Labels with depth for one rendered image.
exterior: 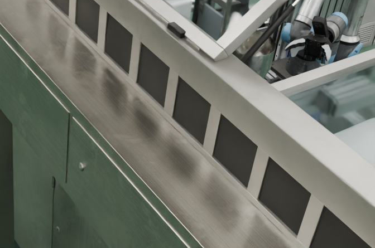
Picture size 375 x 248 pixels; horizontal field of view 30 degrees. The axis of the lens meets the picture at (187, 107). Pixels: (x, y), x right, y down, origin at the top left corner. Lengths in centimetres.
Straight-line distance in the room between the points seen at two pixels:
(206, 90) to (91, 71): 40
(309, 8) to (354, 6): 22
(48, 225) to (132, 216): 116
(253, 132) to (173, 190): 21
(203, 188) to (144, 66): 36
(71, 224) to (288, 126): 130
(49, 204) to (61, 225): 9
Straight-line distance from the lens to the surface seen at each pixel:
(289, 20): 319
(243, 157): 145
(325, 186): 128
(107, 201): 164
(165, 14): 158
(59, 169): 184
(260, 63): 177
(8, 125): 234
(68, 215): 248
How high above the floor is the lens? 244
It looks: 36 degrees down
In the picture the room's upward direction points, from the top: 10 degrees clockwise
